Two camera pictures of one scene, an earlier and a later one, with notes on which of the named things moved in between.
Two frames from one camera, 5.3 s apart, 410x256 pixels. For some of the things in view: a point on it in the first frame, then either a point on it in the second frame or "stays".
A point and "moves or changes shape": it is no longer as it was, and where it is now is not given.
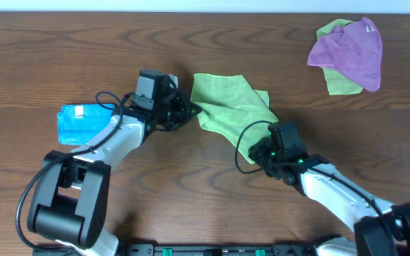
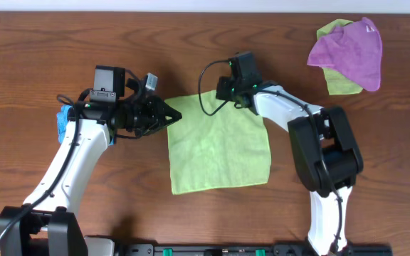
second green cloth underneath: (338, 83) stays
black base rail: (220, 249) stays
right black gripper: (257, 153) to (222, 92)
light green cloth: (228, 106) moves or changes shape
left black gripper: (180, 111) to (151, 116)
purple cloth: (354, 49) stays
